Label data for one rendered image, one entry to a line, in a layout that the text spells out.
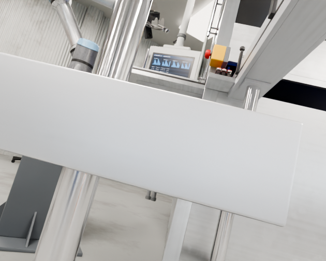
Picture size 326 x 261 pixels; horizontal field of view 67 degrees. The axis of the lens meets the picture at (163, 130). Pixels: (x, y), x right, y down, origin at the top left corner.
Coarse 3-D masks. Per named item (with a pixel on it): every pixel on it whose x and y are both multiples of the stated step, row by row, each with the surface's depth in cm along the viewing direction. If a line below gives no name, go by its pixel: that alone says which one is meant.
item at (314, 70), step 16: (224, 0) 187; (240, 32) 116; (256, 32) 116; (320, 48) 113; (208, 64) 216; (304, 64) 112; (320, 64) 112; (288, 80) 112; (304, 80) 111; (320, 80) 110
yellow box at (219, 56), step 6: (216, 48) 106; (222, 48) 106; (228, 48) 106; (216, 54) 105; (222, 54) 105; (228, 54) 105; (210, 60) 108; (216, 60) 105; (222, 60) 105; (216, 66) 111; (222, 66) 109
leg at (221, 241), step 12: (252, 84) 89; (264, 84) 87; (252, 96) 88; (252, 108) 88; (228, 216) 82; (216, 228) 83; (228, 228) 81; (216, 240) 82; (228, 240) 81; (216, 252) 80
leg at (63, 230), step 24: (120, 0) 34; (144, 0) 35; (120, 24) 33; (144, 24) 36; (120, 48) 33; (96, 72) 33; (120, 72) 33; (72, 192) 30; (48, 216) 30; (72, 216) 30; (48, 240) 29; (72, 240) 30
